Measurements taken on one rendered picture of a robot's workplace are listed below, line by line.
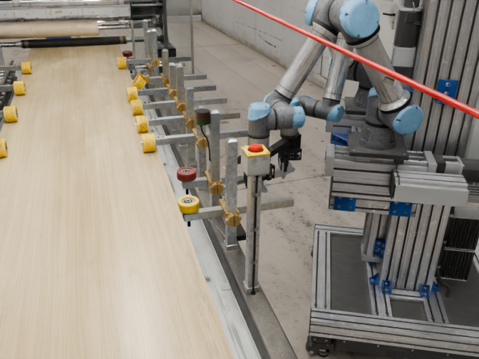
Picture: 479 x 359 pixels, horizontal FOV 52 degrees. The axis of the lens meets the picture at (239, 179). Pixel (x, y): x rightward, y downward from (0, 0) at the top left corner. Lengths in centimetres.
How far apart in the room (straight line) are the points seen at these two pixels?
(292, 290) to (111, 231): 141
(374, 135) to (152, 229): 92
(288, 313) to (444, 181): 113
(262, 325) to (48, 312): 63
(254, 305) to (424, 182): 80
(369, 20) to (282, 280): 170
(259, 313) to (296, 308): 110
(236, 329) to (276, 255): 145
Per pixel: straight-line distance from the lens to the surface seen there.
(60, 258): 161
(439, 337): 243
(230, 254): 189
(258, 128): 166
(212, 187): 202
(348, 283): 261
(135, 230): 169
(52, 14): 438
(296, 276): 295
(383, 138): 200
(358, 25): 165
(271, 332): 159
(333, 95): 208
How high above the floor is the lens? 180
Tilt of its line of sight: 27 degrees down
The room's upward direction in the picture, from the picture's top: 1 degrees clockwise
